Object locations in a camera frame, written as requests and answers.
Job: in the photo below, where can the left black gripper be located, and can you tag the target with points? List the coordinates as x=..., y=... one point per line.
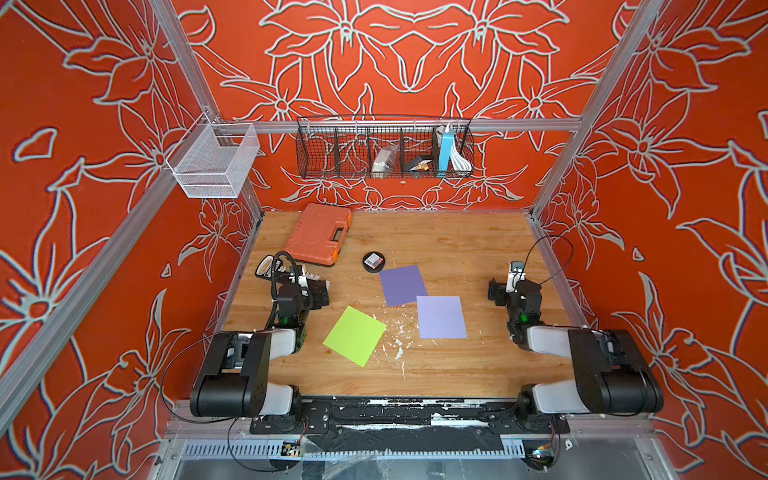
x=315, y=291

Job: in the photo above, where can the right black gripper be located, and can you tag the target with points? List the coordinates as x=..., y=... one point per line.
x=501, y=293

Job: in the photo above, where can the light lavender square paper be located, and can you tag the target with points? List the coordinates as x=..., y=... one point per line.
x=441, y=317

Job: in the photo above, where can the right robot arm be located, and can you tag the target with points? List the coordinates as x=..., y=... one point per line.
x=610, y=375

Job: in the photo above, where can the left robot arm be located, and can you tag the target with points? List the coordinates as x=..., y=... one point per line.
x=234, y=378

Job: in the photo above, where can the lime green square paper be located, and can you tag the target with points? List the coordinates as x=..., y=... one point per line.
x=355, y=336

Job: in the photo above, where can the dark purple square paper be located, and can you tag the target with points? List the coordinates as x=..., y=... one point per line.
x=402, y=285

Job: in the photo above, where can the orange plastic tool case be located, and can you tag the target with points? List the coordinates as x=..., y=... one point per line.
x=319, y=233

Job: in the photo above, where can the black round disc with label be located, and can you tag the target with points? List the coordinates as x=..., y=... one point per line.
x=373, y=262

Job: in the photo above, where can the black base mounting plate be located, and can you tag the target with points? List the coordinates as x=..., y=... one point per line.
x=322, y=414

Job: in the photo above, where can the silver packet in basket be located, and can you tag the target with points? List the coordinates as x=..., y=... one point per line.
x=385, y=162

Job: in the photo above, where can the black item in basket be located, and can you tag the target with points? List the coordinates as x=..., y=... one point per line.
x=420, y=164

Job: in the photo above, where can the light blue box in basket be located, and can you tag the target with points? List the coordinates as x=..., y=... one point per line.
x=446, y=147

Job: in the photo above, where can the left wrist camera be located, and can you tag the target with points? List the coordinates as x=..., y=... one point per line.
x=306, y=277

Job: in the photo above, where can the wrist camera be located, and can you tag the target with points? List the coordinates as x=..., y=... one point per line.
x=306, y=277
x=516, y=273

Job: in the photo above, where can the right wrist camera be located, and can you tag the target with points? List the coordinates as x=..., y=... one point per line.
x=516, y=273

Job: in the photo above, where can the black wire wall basket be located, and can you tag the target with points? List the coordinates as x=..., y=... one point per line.
x=330, y=147

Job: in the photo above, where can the white slotted cable duct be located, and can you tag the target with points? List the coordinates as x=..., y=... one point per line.
x=287, y=450

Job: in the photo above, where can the clear plastic wall bin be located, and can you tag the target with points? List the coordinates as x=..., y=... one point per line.
x=212, y=166

